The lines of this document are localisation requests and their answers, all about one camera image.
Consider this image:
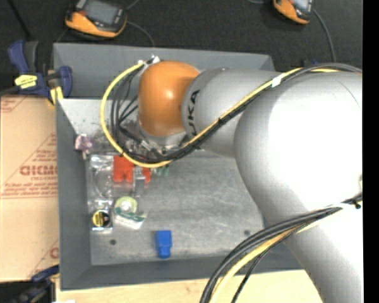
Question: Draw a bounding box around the green and white tape roll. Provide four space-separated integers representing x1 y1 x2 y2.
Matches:
112 195 148 230

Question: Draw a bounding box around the brown cardboard board red print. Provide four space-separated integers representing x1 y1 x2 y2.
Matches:
0 94 61 283

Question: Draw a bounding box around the purple small packet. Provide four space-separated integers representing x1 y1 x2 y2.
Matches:
75 133 94 152

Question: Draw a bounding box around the yellow and black round tin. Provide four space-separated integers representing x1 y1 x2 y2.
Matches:
91 209 114 232

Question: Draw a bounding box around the blue plastic block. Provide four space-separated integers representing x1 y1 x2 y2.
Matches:
154 230 173 259

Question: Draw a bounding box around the clear plastic container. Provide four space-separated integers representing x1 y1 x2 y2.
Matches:
87 153 116 215

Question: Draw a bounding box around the grey metal bin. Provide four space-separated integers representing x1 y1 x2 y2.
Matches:
52 42 304 290

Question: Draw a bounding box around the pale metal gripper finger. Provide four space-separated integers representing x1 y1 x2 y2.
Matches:
133 167 147 199

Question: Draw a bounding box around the red plastic block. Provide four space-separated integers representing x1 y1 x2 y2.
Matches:
112 155 152 184

